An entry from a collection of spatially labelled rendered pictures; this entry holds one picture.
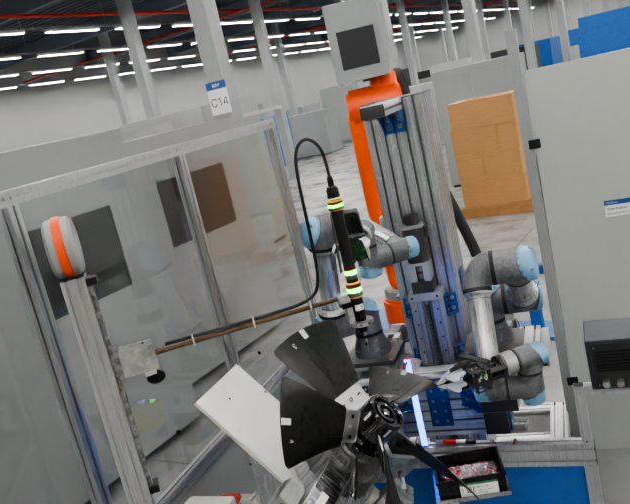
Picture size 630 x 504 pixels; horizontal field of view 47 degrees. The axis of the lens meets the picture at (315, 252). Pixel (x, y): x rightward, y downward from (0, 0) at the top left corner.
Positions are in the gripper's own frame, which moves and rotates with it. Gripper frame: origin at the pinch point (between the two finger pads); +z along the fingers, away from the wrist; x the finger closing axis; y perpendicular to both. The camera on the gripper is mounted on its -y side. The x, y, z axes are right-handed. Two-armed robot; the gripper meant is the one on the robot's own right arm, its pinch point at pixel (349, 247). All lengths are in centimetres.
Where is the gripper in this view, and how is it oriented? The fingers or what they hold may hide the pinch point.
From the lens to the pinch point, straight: 209.2
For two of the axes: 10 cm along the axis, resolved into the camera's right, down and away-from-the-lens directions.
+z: -1.8, 2.5, -9.5
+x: -9.6, 1.8, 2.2
